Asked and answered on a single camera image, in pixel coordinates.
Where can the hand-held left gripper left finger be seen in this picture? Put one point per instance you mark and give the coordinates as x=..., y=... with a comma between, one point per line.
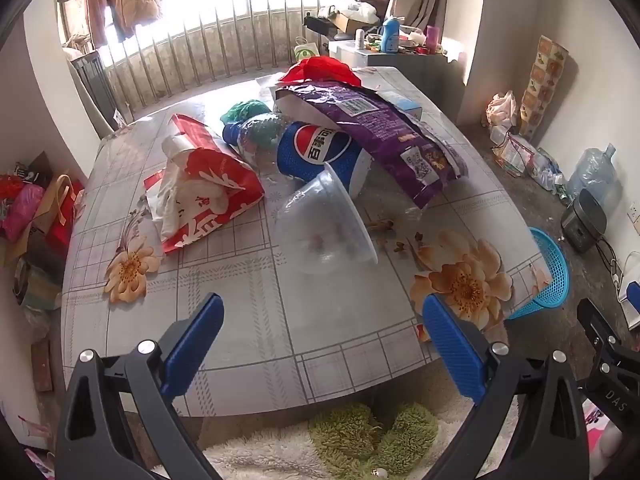
x=196, y=342

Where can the clear plastic cup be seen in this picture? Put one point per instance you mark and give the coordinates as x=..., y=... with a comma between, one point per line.
x=325, y=225

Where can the tile-patterned tall box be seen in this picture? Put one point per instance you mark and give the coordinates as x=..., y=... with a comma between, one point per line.
x=545, y=85

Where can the metal pot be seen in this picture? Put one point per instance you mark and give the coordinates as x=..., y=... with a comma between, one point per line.
x=37, y=285

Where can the metal window railing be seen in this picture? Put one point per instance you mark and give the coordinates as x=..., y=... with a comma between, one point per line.
x=225, y=35

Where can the pink plastic bag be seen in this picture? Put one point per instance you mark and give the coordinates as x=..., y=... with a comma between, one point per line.
x=501, y=110

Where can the wall socket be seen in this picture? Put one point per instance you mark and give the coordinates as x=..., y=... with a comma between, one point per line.
x=636, y=219

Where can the red gift bag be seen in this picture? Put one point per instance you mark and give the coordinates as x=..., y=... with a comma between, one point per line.
x=62, y=215

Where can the cardboard box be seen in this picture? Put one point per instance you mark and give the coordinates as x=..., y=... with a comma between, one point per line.
x=350, y=22

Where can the green plastic bag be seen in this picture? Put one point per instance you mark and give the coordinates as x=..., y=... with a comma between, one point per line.
x=247, y=109

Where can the blue plastic basket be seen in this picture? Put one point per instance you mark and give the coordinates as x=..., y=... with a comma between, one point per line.
x=547, y=270

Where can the wooden block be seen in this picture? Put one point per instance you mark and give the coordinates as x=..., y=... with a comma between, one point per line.
x=42, y=365

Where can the blue hanging garment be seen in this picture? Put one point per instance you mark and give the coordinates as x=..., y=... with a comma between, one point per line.
x=122, y=27

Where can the purple snack bag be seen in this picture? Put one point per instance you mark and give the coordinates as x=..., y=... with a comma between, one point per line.
x=380, y=130

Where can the white and blue carton box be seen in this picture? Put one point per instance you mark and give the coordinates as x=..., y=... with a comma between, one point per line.
x=405, y=105

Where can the white and green bag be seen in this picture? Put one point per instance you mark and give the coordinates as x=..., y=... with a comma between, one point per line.
x=306, y=51

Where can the magenta bag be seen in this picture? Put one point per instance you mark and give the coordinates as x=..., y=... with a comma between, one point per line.
x=22, y=210

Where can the blue detergent bottle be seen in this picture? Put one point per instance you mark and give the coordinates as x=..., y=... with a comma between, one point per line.
x=390, y=35

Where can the red and white plastic bag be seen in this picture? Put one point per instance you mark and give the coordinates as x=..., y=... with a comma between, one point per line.
x=210, y=190

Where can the grey cabinet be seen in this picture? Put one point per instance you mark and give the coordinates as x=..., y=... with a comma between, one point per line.
x=420, y=72

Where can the blue paper cup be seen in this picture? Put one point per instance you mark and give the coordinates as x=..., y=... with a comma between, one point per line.
x=312, y=152

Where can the clear bag with red trim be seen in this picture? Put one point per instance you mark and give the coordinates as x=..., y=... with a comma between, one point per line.
x=515, y=155

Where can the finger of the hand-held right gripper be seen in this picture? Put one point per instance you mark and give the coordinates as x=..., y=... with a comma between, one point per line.
x=597, y=327

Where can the large water jug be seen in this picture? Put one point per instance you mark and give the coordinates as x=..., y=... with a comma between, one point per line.
x=592, y=172

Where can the clear bottle with blue label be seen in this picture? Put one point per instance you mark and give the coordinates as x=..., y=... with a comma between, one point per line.
x=250, y=147

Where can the dark rice cooker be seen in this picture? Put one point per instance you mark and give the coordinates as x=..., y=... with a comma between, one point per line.
x=582, y=220

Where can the pink cup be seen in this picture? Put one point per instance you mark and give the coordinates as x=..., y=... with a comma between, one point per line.
x=432, y=39

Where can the white can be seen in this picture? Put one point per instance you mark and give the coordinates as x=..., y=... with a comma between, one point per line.
x=361, y=40

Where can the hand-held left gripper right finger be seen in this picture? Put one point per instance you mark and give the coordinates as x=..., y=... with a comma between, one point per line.
x=454, y=355

